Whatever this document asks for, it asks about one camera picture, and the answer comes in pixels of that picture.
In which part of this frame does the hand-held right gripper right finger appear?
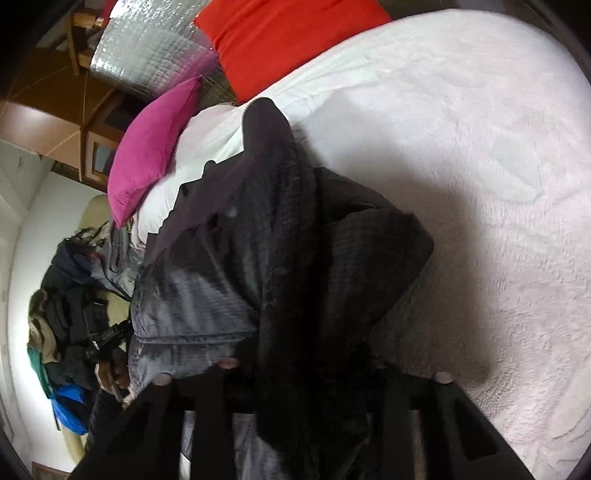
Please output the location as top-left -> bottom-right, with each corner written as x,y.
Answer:
369,360 -> 536,480

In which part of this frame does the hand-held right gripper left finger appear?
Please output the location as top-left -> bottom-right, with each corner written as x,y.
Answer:
69,357 -> 242,480

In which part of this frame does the black quilted jacket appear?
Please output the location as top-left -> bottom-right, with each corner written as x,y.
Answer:
127,97 -> 435,480

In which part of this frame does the pile of dark clothes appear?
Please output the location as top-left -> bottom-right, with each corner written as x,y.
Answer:
27,222 -> 139,407

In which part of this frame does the person's left hand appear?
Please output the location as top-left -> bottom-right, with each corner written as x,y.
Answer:
97,352 -> 137,403

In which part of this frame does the blue cloth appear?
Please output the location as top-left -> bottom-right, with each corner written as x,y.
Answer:
50,384 -> 95,435

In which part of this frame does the magenta pillow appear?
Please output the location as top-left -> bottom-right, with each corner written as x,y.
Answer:
107,74 -> 205,229

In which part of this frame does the wooden chair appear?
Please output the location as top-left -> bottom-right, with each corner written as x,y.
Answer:
64,8 -> 114,77

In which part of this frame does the red pillow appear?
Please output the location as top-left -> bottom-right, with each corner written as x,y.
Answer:
194,0 -> 393,106

